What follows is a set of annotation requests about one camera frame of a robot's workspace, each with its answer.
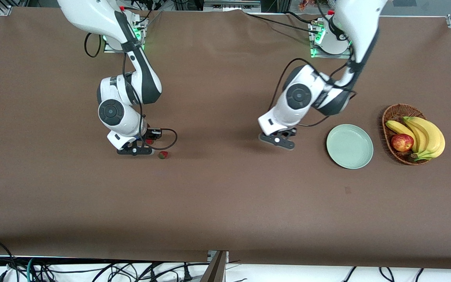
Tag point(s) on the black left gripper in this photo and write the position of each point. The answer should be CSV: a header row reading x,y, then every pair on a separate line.
x,y
289,132

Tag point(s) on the large yellow banana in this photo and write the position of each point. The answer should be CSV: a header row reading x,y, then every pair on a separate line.
x,y
437,139

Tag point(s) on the red apple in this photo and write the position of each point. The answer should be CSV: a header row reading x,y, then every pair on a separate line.
x,y
402,142

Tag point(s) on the brown wicker basket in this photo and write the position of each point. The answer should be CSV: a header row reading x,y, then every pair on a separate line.
x,y
395,154

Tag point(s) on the brown table cover sheet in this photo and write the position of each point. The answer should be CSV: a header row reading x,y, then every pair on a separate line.
x,y
225,203

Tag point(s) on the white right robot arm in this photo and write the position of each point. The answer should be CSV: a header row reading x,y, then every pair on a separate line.
x,y
112,113

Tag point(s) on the aluminium profile post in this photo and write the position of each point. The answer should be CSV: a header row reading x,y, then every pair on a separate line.
x,y
215,268

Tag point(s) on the small yellow banana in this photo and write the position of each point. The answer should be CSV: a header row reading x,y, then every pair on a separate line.
x,y
397,127

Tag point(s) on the orange background objects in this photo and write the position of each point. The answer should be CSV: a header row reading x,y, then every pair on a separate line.
x,y
311,4

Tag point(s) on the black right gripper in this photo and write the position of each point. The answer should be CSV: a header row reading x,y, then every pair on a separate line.
x,y
147,135

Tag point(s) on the pale green round plate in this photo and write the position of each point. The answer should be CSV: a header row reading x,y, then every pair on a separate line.
x,y
349,146

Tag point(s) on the grey electronics box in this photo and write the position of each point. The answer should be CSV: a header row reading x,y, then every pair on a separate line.
x,y
231,4

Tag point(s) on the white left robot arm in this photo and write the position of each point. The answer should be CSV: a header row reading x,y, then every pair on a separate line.
x,y
298,96

